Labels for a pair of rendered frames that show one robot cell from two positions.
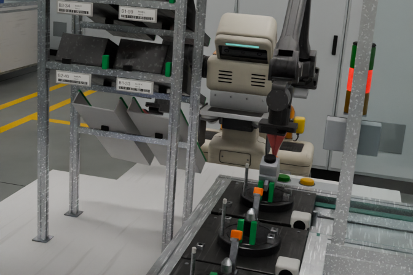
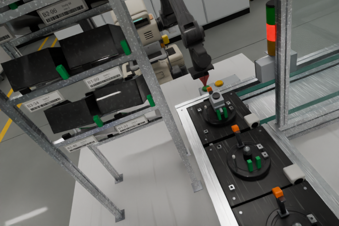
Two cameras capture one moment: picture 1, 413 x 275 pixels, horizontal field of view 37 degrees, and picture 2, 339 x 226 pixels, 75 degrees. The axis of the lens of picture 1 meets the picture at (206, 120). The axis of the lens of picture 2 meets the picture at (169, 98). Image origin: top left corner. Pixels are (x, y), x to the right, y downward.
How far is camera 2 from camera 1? 0.88 m
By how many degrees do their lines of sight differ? 25
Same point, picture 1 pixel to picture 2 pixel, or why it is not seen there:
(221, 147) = not seen: hidden behind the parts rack
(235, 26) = not seen: hidden behind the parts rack
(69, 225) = (124, 191)
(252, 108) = (153, 51)
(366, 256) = (300, 122)
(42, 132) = (82, 180)
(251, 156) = (162, 72)
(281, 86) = (204, 51)
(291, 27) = (179, 5)
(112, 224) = (145, 173)
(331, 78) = (148, 2)
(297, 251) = (278, 150)
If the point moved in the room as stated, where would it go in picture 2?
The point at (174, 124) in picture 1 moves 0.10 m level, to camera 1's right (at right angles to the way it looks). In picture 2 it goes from (173, 130) to (201, 113)
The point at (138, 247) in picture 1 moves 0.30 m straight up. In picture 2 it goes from (173, 183) to (147, 136)
